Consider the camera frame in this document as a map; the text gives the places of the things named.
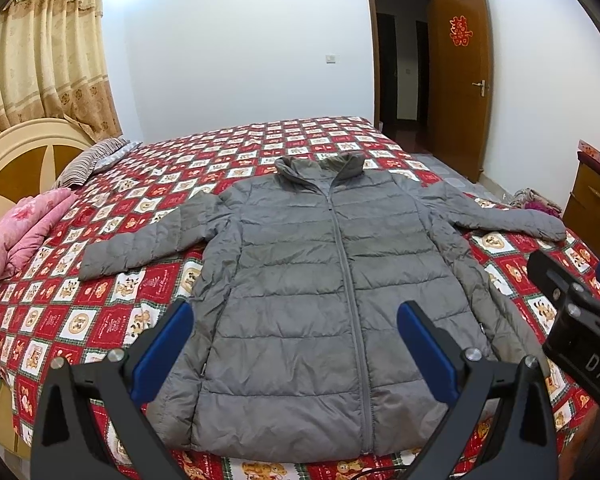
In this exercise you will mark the silver door handle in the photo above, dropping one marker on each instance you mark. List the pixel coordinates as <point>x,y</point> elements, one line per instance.
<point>482,86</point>

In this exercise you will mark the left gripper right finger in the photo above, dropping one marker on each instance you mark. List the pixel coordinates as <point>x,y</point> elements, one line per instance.
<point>521,442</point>

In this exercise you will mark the cream wooden headboard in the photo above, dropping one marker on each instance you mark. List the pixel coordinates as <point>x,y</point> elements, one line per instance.
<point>33,154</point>

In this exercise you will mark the grey puffer jacket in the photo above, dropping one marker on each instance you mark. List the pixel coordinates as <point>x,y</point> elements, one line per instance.
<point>295,356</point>

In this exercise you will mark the red door decoration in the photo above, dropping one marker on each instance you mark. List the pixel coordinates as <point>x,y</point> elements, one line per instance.
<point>460,33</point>

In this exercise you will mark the dark door frame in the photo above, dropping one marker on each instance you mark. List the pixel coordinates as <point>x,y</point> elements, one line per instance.
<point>400,41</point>

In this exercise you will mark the brown wooden door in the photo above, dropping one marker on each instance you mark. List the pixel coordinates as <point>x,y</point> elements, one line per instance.
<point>458,117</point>

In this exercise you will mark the striped pillow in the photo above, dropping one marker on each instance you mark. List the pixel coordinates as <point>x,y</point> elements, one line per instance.
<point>98,158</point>

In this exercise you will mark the beige patterned curtain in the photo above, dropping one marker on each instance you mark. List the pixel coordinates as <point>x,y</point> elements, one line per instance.
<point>53,65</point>

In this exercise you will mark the brown wooden cabinet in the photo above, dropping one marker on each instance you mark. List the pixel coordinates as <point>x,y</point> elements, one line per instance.
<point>582,213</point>

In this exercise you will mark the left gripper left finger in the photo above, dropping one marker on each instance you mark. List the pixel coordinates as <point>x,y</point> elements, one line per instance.
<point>66,441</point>

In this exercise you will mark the clothes pile on floor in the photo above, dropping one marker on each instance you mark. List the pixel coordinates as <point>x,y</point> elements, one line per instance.
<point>528,198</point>

